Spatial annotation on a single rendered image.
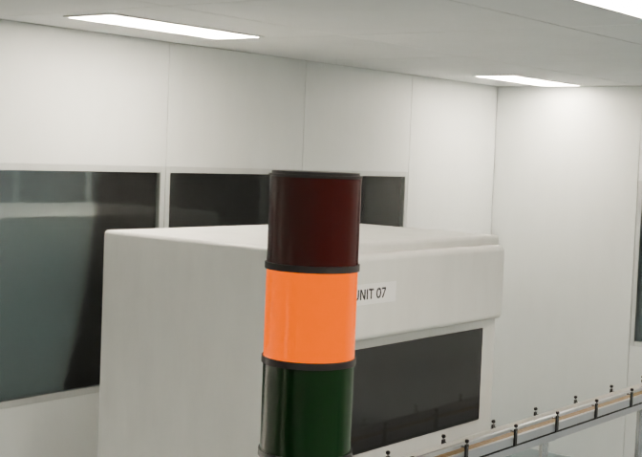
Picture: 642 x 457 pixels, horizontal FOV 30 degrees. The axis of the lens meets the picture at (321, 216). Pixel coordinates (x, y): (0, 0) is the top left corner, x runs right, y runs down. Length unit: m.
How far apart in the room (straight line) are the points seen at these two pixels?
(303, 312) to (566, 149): 8.85
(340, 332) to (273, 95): 6.90
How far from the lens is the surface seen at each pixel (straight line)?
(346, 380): 0.63
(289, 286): 0.62
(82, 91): 6.43
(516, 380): 9.76
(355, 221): 0.63
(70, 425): 6.58
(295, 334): 0.62
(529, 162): 9.59
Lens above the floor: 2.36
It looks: 3 degrees down
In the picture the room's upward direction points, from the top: 2 degrees clockwise
